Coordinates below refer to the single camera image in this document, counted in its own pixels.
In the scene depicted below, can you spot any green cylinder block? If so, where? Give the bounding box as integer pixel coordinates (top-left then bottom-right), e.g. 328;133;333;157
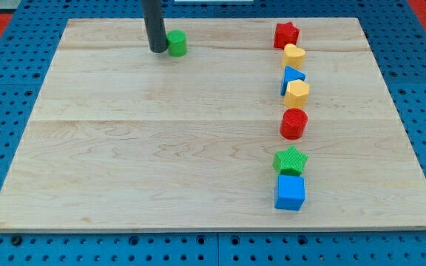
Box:
166;30;187;57

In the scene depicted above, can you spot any green star block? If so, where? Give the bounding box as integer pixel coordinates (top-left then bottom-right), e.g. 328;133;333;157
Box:
272;146;308;176

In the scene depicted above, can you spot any red star block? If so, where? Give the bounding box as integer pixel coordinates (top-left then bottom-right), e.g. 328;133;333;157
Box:
273;21;300;49

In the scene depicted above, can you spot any red cylinder block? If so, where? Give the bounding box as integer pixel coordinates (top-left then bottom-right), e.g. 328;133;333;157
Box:
280;108;308;140

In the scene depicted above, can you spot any light wooden board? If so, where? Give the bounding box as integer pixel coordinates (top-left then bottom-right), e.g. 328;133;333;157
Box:
0;18;426;233

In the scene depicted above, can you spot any yellow hexagon block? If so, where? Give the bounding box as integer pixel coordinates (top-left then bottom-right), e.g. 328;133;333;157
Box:
283;80;310;109

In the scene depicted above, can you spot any blue triangle block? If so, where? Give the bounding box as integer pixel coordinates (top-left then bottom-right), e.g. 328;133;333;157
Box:
280;65;306;96

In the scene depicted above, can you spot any blue cube block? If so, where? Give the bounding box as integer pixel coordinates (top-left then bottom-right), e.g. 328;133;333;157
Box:
274;174;305;211

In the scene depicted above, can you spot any yellow heart block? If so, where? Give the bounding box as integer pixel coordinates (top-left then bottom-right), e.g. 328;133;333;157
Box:
281;44;306;70

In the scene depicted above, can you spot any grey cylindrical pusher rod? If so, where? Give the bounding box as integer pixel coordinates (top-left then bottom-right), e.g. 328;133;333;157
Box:
141;0;168;53

